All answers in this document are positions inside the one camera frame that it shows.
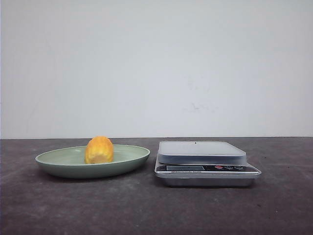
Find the green shallow plate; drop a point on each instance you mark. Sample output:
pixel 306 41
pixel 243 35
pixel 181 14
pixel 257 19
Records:
pixel 69 162

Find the yellow corn cob piece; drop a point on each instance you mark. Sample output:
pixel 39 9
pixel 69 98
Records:
pixel 99 150

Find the silver digital kitchen scale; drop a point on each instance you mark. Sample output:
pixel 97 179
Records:
pixel 203 164

